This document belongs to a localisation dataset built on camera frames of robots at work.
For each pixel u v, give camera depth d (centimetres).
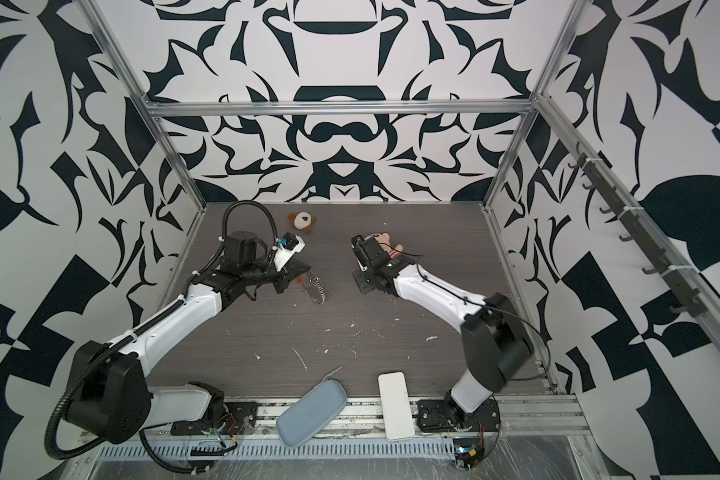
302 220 111
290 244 69
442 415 74
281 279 72
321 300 90
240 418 73
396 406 72
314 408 74
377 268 66
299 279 82
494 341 45
